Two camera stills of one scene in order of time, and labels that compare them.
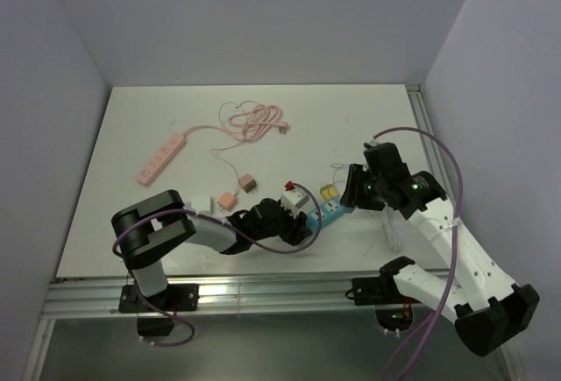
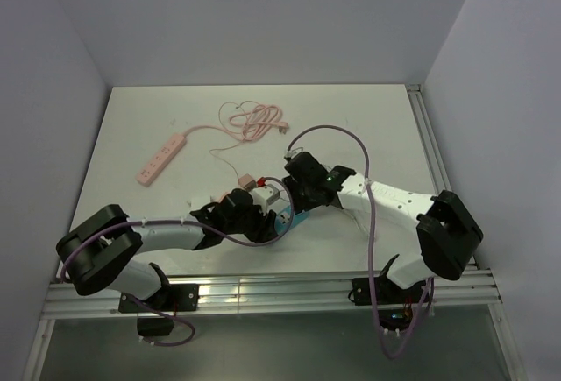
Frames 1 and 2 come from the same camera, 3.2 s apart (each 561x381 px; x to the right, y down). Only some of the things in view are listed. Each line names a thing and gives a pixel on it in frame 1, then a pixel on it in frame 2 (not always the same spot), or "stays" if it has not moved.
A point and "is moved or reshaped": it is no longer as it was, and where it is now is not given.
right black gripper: x=352 y=194 → x=299 y=205
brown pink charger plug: x=248 y=182 stays
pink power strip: x=159 y=161 stays
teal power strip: x=330 y=208 is moved or reshaped
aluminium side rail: x=422 y=123 stays
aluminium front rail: x=98 y=296 stays
